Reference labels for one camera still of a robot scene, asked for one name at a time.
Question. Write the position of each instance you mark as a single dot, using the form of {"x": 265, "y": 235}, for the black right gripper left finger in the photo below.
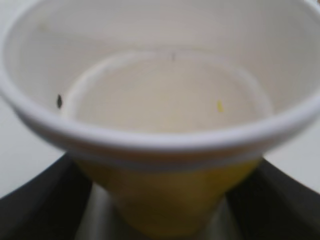
{"x": 48, "y": 207}

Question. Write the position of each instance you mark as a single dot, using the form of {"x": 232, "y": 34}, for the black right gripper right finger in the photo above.
{"x": 270, "y": 205}

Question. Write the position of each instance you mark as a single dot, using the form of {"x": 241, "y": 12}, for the yellow paper cup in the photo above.
{"x": 166, "y": 104}

